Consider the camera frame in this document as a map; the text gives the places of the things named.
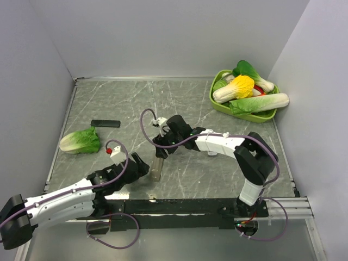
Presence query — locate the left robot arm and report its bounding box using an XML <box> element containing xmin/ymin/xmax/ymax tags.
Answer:
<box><xmin>1</xmin><ymin>153</ymin><xmax>150</xmax><ymax>250</ymax></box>

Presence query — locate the black slim remote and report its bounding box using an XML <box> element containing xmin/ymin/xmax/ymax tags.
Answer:
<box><xmin>90</xmin><ymin>119</ymin><xmax>121</xmax><ymax>128</ymax></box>

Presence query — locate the yellow napa cabbage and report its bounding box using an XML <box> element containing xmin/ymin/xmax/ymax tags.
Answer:
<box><xmin>213</xmin><ymin>75</ymin><xmax>254</xmax><ymax>104</ymax></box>

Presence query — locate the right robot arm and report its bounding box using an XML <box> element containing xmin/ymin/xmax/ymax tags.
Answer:
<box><xmin>152</xmin><ymin>115</ymin><xmax>278</xmax><ymax>217</ymax></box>

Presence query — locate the green romaine lettuce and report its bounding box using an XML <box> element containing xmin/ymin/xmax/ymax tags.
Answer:
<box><xmin>59</xmin><ymin>127</ymin><xmax>101</xmax><ymax>154</ymax></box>

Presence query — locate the black base frame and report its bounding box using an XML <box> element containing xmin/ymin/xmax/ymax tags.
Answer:
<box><xmin>73</xmin><ymin>197</ymin><xmax>270</xmax><ymax>236</ymax></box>

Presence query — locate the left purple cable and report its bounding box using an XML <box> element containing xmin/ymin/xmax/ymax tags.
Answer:
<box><xmin>0</xmin><ymin>139</ymin><xmax>141</xmax><ymax>248</ymax></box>

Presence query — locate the small green cabbage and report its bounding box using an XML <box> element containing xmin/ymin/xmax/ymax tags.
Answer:
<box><xmin>212</xmin><ymin>79</ymin><xmax>227</xmax><ymax>93</ymax></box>

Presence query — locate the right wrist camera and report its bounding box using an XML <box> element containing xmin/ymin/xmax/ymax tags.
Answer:
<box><xmin>151</xmin><ymin>117</ymin><xmax>170</xmax><ymax>137</ymax></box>

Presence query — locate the bok choy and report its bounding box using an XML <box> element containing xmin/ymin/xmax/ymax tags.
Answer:
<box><xmin>232</xmin><ymin>60</ymin><xmax>275</xmax><ymax>93</ymax></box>

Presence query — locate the beige white remote control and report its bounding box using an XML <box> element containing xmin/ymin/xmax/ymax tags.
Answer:
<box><xmin>150</xmin><ymin>157</ymin><xmax>164</xmax><ymax>182</ymax></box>

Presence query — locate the long green white cabbage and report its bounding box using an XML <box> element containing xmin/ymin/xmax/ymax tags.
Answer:
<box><xmin>229</xmin><ymin>93</ymin><xmax>290</xmax><ymax>115</ymax></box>

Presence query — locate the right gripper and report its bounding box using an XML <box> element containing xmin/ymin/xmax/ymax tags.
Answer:
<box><xmin>152</xmin><ymin>126</ymin><xmax>183</xmax><ymax>160</ymax></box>

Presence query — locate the red pepper toy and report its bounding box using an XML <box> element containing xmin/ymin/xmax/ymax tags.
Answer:
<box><xmin>252</xmin><ymin>85</ymin><xmax>266</xmax><ymax>97</ymax></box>

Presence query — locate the green plastic basket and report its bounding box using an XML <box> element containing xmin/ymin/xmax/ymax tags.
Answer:
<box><xmin>209</xmin><ymin>70</ymin><xmax>277</xmax><ymax>123</ymax></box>

